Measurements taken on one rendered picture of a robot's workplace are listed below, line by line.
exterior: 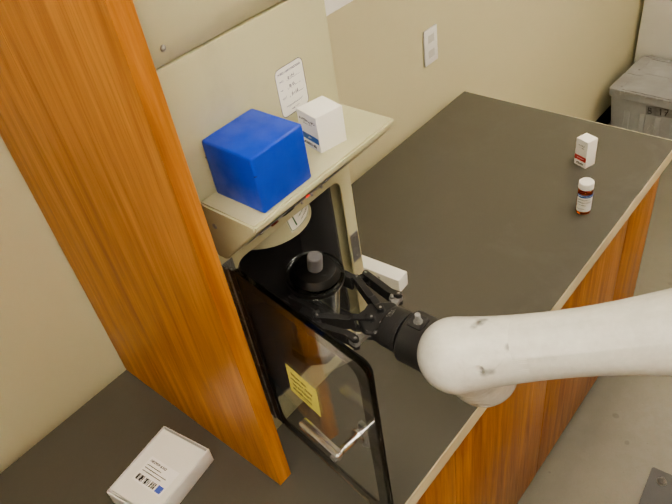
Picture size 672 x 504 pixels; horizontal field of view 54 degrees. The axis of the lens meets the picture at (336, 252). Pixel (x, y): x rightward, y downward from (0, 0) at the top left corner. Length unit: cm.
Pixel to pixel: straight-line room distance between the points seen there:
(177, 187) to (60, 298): 68
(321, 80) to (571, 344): 56
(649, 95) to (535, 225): 198
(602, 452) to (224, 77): 189
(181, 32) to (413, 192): 111
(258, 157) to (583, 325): 46
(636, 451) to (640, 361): 162
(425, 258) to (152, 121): 102
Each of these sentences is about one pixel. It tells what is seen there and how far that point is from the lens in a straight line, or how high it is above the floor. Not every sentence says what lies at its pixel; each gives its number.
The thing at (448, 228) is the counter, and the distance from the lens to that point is 174.
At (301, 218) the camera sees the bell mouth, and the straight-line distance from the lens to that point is 118.
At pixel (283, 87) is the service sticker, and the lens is 103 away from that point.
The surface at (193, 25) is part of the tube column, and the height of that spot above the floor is 174.
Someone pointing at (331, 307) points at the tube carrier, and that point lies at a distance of 121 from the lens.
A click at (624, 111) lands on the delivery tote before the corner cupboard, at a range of 374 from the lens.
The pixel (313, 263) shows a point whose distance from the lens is 115.
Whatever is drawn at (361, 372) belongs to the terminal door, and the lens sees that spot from 85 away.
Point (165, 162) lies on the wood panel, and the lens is 79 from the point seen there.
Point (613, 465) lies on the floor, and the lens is 244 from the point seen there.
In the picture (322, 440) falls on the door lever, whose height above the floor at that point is 121.
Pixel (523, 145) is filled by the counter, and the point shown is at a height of 94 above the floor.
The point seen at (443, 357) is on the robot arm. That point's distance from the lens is 90.
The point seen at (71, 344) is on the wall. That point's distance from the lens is 151.
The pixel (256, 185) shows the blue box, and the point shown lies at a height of 156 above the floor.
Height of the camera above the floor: 204
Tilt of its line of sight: 40 degrees down
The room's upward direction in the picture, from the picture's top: 10 degrees counter-clockwise
